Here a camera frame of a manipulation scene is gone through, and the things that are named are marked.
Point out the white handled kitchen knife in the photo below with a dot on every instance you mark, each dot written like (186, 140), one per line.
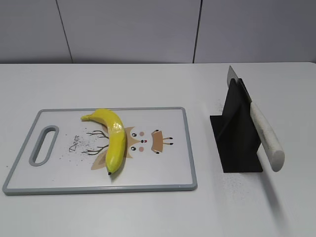
(269, 140)

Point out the yellow plastic banana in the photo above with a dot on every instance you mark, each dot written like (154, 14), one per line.
(116, 136)

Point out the black knife stand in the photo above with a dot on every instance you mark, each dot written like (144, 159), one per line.
(236, 137)

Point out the white deer cutting board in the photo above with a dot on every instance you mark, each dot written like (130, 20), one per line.
(64, 155)

